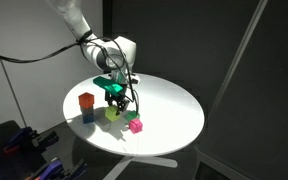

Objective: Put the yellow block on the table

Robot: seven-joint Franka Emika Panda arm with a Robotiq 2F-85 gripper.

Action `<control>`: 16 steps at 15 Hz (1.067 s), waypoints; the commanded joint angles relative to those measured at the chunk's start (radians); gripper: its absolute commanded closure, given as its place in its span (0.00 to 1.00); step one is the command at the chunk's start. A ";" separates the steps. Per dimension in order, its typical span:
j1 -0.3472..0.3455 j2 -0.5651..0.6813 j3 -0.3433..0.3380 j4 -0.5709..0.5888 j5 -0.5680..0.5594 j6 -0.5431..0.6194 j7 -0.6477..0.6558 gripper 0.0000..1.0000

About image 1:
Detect blue block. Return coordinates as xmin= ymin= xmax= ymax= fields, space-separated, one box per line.
xmin=81 ymin=112 xmax=96 ymax=125

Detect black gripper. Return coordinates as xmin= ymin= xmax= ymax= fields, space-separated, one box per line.
xmin=103 ymin=90 xmax=131 ymax=117

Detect pink block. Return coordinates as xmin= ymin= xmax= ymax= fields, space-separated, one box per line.
xmin=128 ymin=118 xmax=144 ymax=135

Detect green block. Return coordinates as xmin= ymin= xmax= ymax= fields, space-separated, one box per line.
xmin=123 ymin=110 xmax=141 ymax=122

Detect grey block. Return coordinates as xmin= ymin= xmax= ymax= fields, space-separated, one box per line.
xmin=79 ymin=105 xmax=95 ymax=117

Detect purple black spring clamp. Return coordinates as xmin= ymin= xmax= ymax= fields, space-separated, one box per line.
xmin=25 ymin=157 xmax=89 ymax=180
xmin=2 ymin=126 xmax=60 ymax=155

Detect orange block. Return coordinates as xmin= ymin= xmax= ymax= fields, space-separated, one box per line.
xmin=77 ymin=92 xmax=96 ymax=110

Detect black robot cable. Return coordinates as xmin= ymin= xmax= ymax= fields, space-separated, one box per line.
xmin=0 ymin=31 xmax=142 ymax=116

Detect yellow block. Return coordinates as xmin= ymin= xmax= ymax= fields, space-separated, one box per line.
xmin=104 ymin=105 xmax=122 ymax=122

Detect white table base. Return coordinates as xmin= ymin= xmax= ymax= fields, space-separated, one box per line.
xmin=102 ymin=155 xmax=179 ymax=180

